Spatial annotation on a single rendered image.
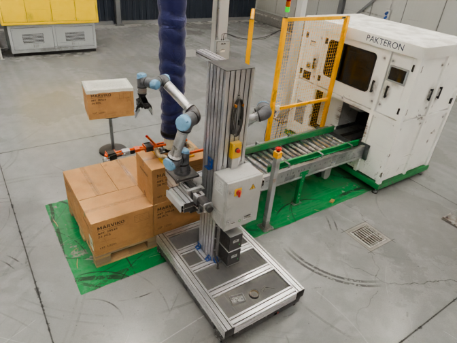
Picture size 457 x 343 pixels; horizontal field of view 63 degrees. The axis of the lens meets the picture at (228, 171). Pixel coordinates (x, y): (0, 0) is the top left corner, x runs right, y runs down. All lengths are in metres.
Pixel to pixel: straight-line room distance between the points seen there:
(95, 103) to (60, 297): 2.56
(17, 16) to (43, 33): 0.64
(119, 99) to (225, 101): 2.75
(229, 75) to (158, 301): 2.08
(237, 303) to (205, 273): 0.43
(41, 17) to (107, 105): 5.54
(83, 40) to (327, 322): 9.15
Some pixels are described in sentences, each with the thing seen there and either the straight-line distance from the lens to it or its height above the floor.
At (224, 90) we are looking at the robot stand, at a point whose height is 1.89.
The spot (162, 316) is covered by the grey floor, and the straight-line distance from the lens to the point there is 3.50.
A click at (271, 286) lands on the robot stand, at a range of 3.51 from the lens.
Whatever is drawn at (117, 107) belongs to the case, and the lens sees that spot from 5.32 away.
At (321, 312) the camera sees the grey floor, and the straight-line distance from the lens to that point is 3.72.
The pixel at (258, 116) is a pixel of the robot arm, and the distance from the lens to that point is 3.32.
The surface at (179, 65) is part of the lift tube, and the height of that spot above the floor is 1.85.
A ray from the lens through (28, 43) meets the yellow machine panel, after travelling 10.66.
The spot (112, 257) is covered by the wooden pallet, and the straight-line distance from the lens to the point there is 3.99.
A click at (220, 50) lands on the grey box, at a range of 4.73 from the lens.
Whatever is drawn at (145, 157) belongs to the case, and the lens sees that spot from 3.71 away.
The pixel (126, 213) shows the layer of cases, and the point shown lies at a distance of 3.65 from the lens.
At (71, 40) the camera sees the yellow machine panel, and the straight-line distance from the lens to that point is 10.82.
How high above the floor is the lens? 2.79
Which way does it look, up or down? 32 degrees down
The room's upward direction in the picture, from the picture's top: 5 degrees clockwise
